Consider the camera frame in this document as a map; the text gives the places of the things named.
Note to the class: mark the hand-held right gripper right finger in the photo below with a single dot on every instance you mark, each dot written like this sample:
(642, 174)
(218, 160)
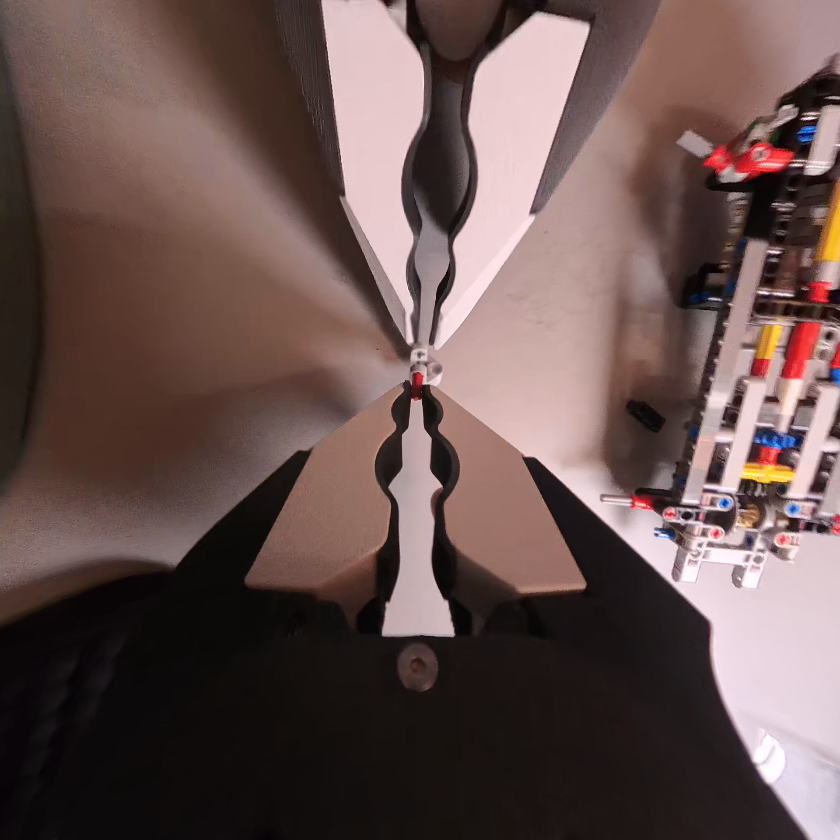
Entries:
(512, 525)

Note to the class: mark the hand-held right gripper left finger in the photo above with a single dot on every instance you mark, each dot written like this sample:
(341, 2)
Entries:
(322, 525)

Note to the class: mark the grey red lego connector assembly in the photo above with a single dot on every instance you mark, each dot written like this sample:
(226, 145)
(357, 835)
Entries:
(423, 368)

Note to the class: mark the black lego connector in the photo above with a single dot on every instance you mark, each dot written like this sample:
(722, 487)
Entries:
(644, 415)

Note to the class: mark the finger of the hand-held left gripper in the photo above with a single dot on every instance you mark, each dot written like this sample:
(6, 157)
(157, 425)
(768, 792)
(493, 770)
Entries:
(368, 98)
(518, 132)

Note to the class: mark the lego car chassis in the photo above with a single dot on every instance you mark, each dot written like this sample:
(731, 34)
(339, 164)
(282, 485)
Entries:
(754, 394)

